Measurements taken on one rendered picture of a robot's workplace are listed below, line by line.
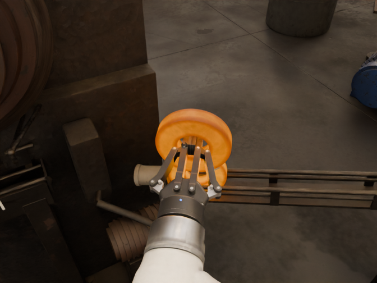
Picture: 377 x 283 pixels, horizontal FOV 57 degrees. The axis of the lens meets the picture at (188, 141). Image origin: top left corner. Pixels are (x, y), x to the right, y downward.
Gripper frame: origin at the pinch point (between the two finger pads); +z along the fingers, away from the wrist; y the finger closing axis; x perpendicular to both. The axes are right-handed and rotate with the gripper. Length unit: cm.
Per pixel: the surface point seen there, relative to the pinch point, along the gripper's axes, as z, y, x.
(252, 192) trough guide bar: 6.2, 14.7, -24.8
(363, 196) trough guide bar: 6.3, 41.5, -22.0
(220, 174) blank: 7.7, 6.2, -20.5
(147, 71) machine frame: 30.6, -16.4, -6.7
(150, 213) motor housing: 5.9, -13.6, -39.5
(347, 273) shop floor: 20, 63, -93
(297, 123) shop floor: 116, 52, -99
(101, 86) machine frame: 22.2, -27.1, -6.3
